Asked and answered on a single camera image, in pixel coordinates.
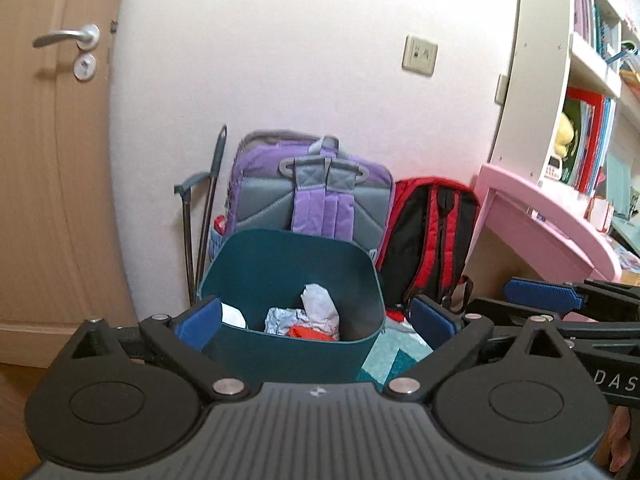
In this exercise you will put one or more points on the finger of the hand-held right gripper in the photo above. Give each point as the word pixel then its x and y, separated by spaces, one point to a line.
pixel 505 310
pixel 540 294

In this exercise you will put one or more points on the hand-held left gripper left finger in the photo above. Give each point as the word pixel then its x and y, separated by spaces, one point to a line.
pixel 200 324

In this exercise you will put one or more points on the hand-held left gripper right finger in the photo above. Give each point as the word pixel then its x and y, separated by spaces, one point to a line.
pixel 434 322

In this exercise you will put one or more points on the white yellow printed pouch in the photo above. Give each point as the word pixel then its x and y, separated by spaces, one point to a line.
pixel 234 316

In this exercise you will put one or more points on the white purple snack wrapper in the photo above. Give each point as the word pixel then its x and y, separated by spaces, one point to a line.
pixel 282 320

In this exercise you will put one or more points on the dark teal plastic bin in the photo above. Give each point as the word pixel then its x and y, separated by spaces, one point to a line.
pixel 270 270

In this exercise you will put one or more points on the orange mesh net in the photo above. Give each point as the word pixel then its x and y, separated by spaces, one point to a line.
pixel 310 333

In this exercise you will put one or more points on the white tissue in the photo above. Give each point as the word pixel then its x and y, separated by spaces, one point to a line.
pixel 320 305

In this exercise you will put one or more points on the teal cream zigzag quilt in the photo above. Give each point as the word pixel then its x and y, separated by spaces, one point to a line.
pixel 390 355

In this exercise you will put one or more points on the pink desk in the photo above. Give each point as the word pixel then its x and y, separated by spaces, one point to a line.
pixel 550 220

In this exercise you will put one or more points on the red black backpack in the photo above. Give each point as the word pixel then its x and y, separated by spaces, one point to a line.
pixel 420 240

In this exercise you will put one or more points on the red bottle cap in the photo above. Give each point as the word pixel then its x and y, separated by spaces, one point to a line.
pixel 220 225

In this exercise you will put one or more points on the white calculator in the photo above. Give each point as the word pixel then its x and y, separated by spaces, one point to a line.
pixel 552 167

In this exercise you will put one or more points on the purple grey backpack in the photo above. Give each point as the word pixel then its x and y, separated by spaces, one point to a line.
pixel 260 200

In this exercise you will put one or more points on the grey folding cane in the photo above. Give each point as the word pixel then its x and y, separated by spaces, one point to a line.
pixel 212 185

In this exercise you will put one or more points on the yellow plush toy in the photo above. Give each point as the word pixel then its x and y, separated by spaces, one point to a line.
pixel 564 135

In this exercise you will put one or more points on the row of books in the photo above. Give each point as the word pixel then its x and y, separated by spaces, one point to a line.
pixel 592 140

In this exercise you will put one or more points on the beige wooden door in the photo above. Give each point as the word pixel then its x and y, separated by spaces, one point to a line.
pixel 50 185

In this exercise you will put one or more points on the white desk shelf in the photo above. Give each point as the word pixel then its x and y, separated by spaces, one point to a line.
pixel 540 60

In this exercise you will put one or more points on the silver door lock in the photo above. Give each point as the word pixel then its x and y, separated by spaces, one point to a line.
pixel 85 66

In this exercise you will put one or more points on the beige wall switch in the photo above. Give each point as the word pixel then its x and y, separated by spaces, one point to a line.
pixel 501 89

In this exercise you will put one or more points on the beige wall outlet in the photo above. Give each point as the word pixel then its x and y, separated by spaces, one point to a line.
pixel 420 55

